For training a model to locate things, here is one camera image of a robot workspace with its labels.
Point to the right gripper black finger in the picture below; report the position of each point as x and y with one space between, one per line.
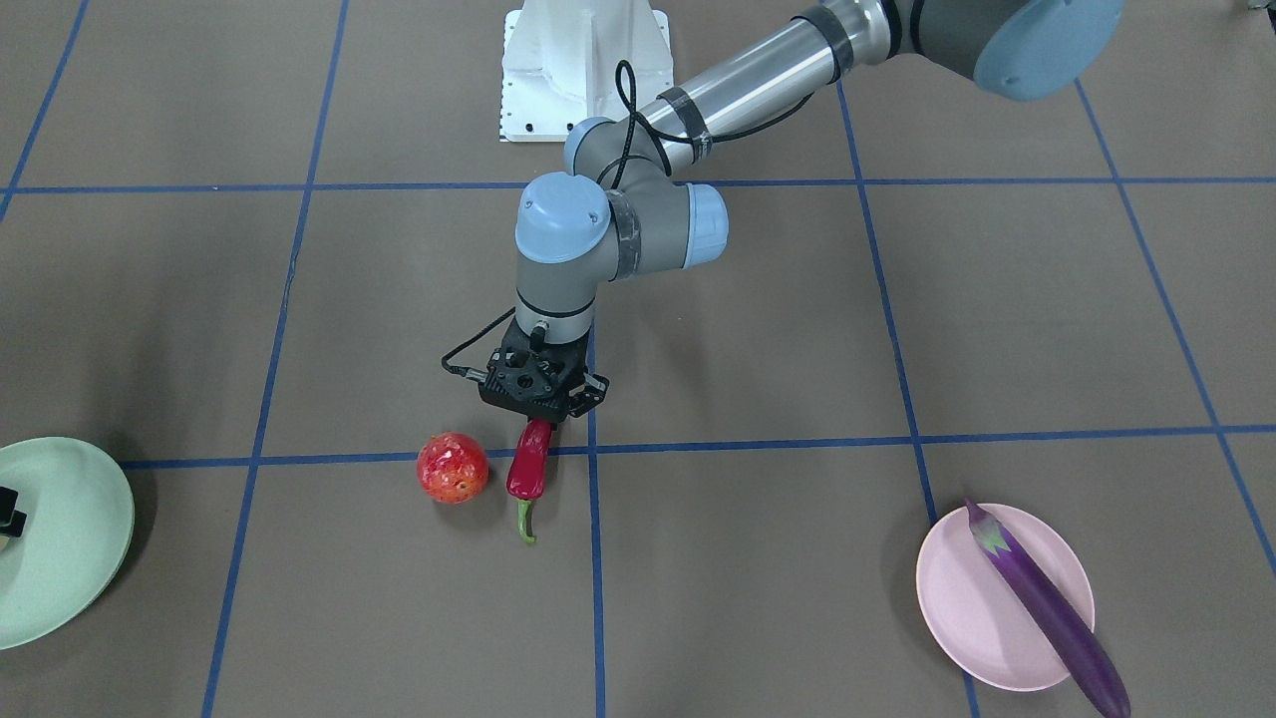
13 521

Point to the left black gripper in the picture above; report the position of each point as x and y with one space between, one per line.
592 390

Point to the red chili pepper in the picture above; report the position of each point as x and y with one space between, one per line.
527 477

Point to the red pomegranate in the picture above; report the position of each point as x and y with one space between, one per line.
452 468

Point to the purple eggplant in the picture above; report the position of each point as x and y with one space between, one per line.
1075 643

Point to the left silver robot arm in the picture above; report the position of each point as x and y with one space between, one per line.
614 212

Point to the green plate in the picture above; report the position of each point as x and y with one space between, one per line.
79 510

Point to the pink plate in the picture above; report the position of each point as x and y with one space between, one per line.
975 616

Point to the white camera pillar base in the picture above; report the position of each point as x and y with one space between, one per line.
559 58

